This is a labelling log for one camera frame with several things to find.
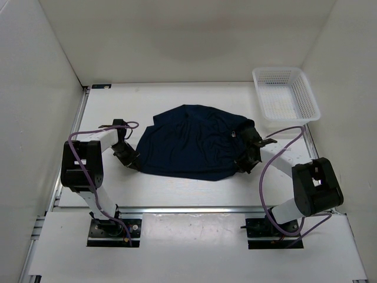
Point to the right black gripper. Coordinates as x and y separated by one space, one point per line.
242 166

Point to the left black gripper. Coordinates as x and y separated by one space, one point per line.
128 161

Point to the navy blue shorts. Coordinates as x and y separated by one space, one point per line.
193 142

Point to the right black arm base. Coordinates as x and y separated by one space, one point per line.
262 235

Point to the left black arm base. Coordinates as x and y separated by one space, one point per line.
110 234

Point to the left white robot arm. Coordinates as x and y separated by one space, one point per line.
82 167

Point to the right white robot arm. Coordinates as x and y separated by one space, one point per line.
315 185

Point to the white plastic mesh basket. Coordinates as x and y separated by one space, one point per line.
285 95

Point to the blue corner label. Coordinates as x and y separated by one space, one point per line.
101 86

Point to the aluminium right rail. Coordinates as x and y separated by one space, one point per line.
310 144

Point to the aluminium rail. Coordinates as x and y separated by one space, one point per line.
192 209
310 144
56 189

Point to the aluminium left rail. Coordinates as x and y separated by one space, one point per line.
56 189

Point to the aluminium front rail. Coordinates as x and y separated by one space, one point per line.
192 209

